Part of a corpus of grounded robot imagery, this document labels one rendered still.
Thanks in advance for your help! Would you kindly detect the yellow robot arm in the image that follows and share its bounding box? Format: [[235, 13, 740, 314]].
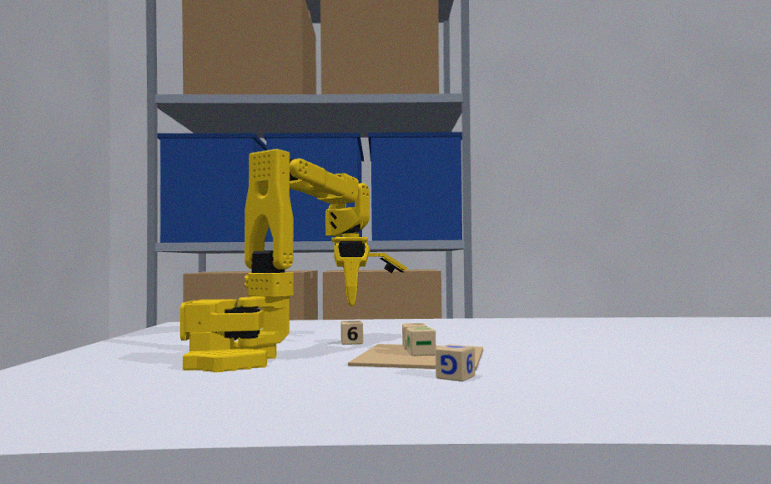
[[183, 149, 370, 372]]

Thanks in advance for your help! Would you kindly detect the tan flat mat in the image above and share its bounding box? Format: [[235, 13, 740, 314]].
[[348, 344, 483, 370]]

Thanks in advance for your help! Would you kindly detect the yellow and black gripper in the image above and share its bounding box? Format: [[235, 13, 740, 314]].
[[331, 234, 407, 306]]

